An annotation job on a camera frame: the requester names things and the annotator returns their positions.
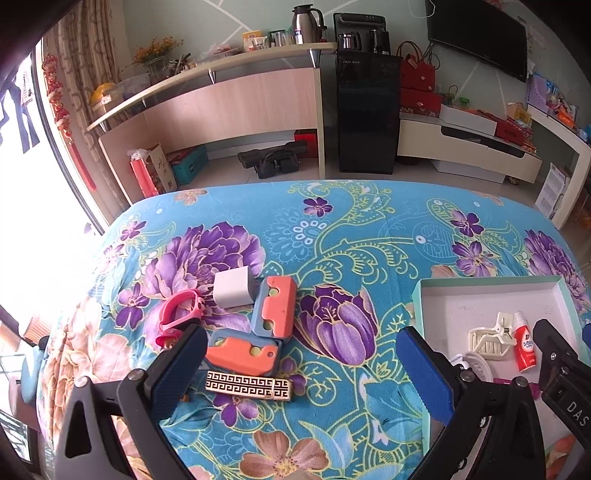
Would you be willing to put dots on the pink smartwatch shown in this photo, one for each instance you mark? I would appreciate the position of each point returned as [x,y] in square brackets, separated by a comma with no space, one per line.
[196,308]

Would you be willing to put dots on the flat red boxes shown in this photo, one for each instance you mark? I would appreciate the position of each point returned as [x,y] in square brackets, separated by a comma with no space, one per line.
[512,131]

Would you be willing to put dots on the white flat box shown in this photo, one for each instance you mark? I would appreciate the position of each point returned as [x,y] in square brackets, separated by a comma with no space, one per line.
[466,120]

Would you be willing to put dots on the orange blue toy knife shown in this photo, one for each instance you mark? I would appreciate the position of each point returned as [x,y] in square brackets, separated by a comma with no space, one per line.
[240,355]

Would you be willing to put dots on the purple packet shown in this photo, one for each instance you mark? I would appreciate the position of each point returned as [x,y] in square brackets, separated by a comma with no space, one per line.
[534,391]

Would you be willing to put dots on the wall television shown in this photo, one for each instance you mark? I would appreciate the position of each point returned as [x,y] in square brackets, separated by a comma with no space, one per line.
[475,32]

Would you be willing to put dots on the floral blanket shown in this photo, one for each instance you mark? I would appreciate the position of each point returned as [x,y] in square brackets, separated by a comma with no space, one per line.
[346,258]

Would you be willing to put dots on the white smartwatch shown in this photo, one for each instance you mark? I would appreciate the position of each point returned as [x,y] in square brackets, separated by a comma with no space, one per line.
[475,362]

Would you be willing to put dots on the red gift box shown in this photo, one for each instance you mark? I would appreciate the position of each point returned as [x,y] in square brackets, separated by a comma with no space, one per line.
[418,101]

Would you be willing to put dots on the patterned curtain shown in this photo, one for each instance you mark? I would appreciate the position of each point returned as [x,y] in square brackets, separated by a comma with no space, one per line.
[92,37]

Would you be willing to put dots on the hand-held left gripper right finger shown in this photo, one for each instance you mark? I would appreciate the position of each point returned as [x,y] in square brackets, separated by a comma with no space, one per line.
[425,374]

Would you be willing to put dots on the white charger plug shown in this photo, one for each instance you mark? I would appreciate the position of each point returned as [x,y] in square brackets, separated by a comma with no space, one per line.
[233,288]

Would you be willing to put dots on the teal shallow cardboard box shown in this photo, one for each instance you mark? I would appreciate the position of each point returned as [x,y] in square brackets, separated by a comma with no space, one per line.
[461,304]

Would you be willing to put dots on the white printed calendar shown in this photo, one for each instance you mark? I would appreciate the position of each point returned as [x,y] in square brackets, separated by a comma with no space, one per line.
[551,189]

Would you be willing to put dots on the small red box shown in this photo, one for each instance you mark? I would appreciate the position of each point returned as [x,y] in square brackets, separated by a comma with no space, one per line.
[305,145]

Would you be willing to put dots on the white television cabinet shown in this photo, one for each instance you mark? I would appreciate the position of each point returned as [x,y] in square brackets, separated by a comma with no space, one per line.
[461,152]

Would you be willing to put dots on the red gift bag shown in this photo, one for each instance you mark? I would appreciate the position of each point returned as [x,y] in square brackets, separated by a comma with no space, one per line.
[415,74]

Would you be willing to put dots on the black exercise device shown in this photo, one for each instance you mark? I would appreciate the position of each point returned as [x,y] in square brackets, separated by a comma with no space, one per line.
[272,159]

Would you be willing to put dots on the greek pattern rectangular box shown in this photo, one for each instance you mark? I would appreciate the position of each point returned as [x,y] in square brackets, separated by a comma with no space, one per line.
[249,385]

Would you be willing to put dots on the red hanging decoration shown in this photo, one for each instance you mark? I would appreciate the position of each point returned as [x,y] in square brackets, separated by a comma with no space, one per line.
[57,92]

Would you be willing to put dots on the yellow flower bouquet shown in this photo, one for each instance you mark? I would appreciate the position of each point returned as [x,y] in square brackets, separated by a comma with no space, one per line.
[154,50]

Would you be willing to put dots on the purple box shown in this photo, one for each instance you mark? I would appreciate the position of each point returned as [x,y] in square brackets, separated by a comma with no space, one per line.
[538,94]

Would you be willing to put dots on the white desk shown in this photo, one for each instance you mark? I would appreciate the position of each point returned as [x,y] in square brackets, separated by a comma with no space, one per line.
[577,184]

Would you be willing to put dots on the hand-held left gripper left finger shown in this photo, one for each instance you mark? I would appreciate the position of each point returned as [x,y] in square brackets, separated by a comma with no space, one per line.
[180,369]

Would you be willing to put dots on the black water dispenser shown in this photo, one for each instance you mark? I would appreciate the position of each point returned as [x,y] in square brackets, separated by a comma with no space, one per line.
[367,115]

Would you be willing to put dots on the cream plastic clip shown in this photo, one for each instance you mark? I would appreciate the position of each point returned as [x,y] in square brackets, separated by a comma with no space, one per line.
[485,339]

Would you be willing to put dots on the teal storage box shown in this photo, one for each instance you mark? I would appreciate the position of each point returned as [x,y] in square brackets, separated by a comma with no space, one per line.
[189,168]

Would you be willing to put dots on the red white small bottle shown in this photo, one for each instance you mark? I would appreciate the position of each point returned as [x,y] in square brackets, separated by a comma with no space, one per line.
[526,350]

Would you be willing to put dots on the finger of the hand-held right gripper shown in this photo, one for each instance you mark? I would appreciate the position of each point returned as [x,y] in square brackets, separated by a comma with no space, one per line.
[554,350]
[587,339]

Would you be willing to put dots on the red paper bag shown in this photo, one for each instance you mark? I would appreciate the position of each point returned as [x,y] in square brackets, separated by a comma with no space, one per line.
[147,177]

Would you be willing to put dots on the curved wooden counter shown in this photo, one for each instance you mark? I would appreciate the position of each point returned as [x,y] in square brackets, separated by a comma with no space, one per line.
[221,110]

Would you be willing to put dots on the teal cushioned stool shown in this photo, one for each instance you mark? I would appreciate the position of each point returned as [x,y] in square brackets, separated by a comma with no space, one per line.
[30,374]

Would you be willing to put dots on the steel thermos jug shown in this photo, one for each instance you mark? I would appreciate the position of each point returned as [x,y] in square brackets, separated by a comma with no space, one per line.
[304,25]

